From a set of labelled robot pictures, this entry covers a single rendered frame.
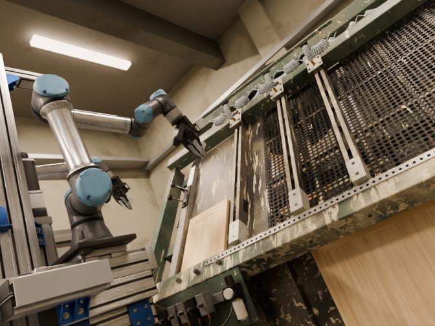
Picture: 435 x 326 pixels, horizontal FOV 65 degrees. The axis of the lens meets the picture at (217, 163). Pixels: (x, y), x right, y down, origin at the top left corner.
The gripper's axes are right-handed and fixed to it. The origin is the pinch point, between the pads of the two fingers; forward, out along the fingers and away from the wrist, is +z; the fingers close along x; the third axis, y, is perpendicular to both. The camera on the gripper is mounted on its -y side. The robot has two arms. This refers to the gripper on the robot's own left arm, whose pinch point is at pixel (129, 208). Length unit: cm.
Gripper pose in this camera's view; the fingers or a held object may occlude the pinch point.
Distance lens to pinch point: 207.1
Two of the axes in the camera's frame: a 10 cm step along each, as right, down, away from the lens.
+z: 6.3, 7.7, 0.5
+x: -6.5, 4.9, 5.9
